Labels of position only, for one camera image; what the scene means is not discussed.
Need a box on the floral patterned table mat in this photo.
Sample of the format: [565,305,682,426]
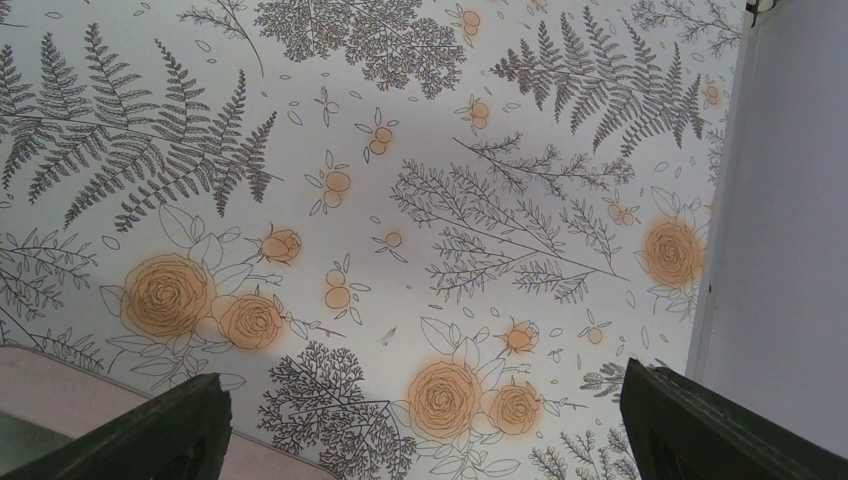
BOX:
[1,1,745,479]

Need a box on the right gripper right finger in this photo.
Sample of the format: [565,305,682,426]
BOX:
[619,359,847,480]

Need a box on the metal tray with light pieces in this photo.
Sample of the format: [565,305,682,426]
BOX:
[1,346,335,480]

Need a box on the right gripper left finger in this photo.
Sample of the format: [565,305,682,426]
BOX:
[1,373,232,479]

